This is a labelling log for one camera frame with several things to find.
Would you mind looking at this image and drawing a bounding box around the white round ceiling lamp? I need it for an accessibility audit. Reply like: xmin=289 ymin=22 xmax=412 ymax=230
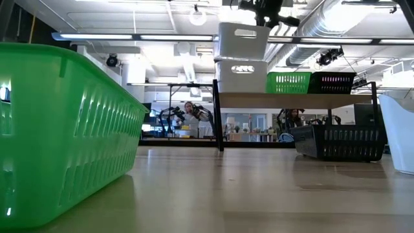
xmin=189 ymin=9 xmax=208 ymax=27

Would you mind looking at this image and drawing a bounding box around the wooden shelf with black frame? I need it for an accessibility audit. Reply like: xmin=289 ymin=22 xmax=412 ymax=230
xmin=212 ymin=79 xmax=379 ymax=152

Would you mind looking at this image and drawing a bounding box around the background wooden table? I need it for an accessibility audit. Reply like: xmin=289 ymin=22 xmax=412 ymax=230
xmin=226 ymin=131 xmax=279 ymax=143

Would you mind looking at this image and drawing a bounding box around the black slotted plastic basket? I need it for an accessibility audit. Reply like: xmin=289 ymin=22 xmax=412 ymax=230
xmin=307 ymin=71 xmax=357 ymax=95
xmin=290 ymin=124 xmax=388 ymax=163

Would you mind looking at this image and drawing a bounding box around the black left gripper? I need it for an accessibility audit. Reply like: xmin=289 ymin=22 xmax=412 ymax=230
xmin=238 ymin=0 xmax=301 ymax=28

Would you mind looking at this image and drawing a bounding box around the black background table frame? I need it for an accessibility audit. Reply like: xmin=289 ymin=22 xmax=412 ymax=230
xmin=127 ymin=82 xmax=215 ymax=109

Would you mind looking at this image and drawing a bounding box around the long ceiling light strip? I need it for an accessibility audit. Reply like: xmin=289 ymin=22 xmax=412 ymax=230
xmin=51 ymin=31 xmax=414 ymax=46

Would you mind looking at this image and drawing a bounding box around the person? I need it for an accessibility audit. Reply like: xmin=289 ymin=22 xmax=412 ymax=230
xmin=182 ymin=101 xmax=210 ymax=139
xmin=283 ymin=108 xmax=305 ymax=132

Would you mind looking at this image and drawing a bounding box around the white plastic basket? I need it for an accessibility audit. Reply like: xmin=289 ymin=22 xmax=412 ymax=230
xmin=377 ymin=93 xmax=414 ymax=176
xmin=215 ymin=59 xmax=268 ymax=94
xmin=217 ymin=21 xmax=272 ymax=61

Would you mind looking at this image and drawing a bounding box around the black ceiling spotlight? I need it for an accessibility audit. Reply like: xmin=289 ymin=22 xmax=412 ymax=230
xmin=105 ymin=53 xmax=120 ymax=68
xmin=316 ymin=47 xmax=345 ymax=67

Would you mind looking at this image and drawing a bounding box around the silver ventilation duct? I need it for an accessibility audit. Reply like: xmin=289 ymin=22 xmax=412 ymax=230
xmin=268 ymin=0 xmax=360 ymax=67

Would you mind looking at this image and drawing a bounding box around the green slotted plastic basket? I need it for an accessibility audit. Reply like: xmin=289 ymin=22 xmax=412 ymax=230
xmin=265 ymin=71 xmax=312 ymax=94
xmin=0 ymin=41 xmax=150 ymax=230

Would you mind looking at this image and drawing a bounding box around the black short frame bar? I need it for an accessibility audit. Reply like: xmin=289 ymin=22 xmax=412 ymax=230
xmin=138 ymin=138 xmax=296 ymax=150

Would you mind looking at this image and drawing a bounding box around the blue round object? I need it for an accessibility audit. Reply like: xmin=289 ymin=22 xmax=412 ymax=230
xmin=277 ymin=131 xmax=295 ymax=143

